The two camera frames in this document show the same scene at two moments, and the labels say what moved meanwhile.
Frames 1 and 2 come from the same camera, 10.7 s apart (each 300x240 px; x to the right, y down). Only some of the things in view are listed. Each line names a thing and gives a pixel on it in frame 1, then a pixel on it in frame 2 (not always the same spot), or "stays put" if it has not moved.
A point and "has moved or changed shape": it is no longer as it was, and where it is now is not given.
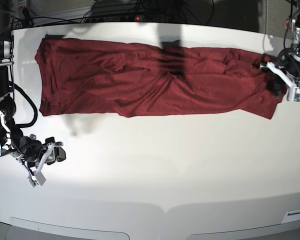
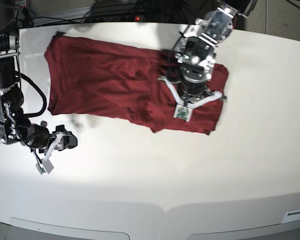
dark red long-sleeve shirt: x=124 y=79 has moved or changed shape
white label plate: x=296 y=215 stays put
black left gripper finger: x=58 y=153 → x=68 y=141
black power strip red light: x=115 y=18 stays put
